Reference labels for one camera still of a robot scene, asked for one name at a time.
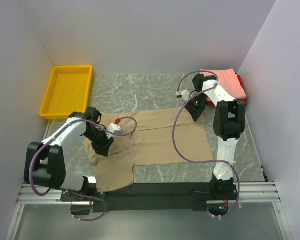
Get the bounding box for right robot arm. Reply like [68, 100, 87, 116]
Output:
[184, 73, 245, 200]

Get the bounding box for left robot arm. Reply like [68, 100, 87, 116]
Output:
[24, 107, 114, 201]

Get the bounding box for beige t-shirt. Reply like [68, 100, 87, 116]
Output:
[83, 108, 213, 192]

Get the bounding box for folded red t-shirt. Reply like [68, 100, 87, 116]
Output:
[204, 72, 248, 106]

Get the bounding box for yellow plastic bin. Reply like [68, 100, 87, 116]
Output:
[39, 65, 93, 120]

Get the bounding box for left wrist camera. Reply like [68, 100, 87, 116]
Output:
[107, 118, 124, 138]

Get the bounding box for aluminium rail frame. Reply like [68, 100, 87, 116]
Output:
[6, 182, 292, 240]

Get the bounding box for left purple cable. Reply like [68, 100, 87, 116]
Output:
[29, 116, 138, 222]

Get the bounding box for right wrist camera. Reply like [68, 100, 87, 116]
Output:
[176, 90, 190, 101]

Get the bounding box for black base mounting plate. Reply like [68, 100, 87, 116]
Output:
[61, 182, 239, 212]

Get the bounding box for folded pink t-shirt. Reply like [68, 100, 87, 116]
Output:
[199, 68, 247, 100]

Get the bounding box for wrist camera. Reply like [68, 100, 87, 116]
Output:
[176, 90, 190, 101]
[107, 118, 124, 138]

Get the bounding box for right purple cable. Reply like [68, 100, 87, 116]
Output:
[172, 70, 242, 220]

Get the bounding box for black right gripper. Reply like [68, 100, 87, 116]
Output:
[183, 92, 208, 123]

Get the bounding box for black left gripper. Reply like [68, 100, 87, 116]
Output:
[82, 126, 114, 157]

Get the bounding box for purple cable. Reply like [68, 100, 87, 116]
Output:
[29, 116, 138, 222]
[172, 70, 242, 220]

